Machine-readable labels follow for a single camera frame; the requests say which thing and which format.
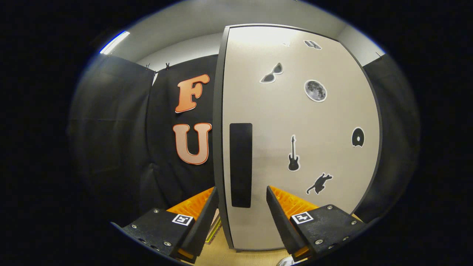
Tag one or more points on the white shoe red logo tongue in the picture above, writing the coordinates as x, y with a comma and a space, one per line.
285, 262

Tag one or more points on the stack of books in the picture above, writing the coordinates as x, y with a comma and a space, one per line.
215, 226

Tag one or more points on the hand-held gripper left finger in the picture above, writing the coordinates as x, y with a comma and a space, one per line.
205, 218

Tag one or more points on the black backdrop cloth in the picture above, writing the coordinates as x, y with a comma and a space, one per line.
111, 147

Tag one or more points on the dark grey shoe cabinet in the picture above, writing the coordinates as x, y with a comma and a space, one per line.
217, 129

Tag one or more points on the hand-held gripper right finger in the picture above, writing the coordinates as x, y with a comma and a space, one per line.
279, 218

